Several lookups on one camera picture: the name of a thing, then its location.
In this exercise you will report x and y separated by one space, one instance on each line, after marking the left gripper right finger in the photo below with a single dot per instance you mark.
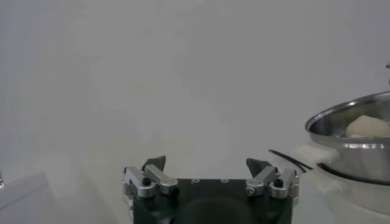
268 178

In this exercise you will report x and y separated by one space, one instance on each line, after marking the white electric cooker base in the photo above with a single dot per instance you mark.
350 198

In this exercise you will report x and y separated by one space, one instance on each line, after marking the perforated steel steamer basket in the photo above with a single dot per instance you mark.
359 161

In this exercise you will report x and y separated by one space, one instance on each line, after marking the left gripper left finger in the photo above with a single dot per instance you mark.
152 176

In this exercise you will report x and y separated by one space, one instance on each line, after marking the white steamed baozi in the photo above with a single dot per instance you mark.
365 126

